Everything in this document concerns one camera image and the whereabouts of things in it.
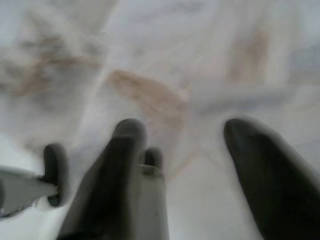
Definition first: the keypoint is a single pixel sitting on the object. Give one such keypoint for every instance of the grey right robot leg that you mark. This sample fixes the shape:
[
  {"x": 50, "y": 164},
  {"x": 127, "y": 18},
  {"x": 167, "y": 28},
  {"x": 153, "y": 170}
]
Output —
[{"x": 152, "y": 200}]

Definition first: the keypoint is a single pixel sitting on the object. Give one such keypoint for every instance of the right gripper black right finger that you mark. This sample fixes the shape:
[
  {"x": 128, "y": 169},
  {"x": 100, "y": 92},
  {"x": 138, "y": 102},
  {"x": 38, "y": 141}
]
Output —
[{"x": 272, "y": 185}]

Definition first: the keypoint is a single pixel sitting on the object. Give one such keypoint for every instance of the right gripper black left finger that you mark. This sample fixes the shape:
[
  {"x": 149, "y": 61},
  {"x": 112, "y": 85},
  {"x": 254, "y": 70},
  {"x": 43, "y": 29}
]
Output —
[{"x": 110, "y": 180}]

